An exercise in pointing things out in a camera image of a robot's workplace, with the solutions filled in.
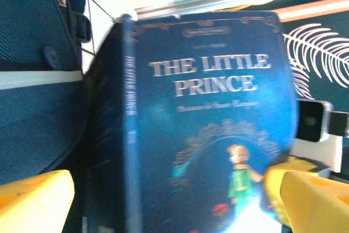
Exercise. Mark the wall panel orange oval feather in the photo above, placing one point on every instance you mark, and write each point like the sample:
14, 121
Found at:
327, 61

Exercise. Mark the navy blue backpack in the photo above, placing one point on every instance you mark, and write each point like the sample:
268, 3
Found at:
32, 107

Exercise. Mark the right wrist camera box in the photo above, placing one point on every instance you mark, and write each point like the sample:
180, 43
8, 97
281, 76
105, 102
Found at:
313, 119

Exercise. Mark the blue Little Prince book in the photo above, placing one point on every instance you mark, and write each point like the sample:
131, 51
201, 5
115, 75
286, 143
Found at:
196, 124

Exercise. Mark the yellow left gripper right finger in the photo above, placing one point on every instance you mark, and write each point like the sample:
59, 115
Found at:
319, 208

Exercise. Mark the aluminium frame post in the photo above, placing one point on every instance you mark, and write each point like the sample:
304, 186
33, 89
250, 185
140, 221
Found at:
191, 3

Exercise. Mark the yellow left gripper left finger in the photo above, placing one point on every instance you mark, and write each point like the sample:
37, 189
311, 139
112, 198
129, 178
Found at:
32, 205

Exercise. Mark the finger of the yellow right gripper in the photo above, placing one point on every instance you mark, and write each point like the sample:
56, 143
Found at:
274, 186

